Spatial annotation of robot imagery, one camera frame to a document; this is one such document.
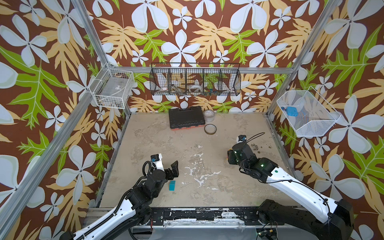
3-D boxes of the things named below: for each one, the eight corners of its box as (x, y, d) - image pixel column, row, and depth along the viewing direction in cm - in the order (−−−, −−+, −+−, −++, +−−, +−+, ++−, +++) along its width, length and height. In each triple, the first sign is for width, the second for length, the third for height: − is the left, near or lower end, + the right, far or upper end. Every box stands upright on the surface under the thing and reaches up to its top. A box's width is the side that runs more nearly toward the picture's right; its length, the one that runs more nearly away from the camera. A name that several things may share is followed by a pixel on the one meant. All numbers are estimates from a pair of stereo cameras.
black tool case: (169, 130, 111) (168, 126, 107) (169, 112, 123) (168, 108, 119) (204, 127, 113) (205, 123, 109) (201, 110, 125) (201, 106, 121)
